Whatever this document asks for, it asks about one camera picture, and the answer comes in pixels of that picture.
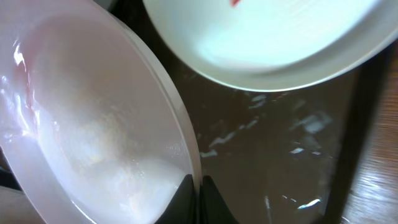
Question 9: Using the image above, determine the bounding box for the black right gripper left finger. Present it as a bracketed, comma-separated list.
[155, 174, 197, 224]

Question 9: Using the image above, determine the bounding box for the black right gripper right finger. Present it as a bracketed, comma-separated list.
[199, 175, 239, 224]

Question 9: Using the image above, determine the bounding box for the pale green plate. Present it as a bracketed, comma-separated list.
[144, 0, 397, 92]

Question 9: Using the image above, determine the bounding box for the large brown tray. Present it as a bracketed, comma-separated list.
[111, 0, 397, 223]

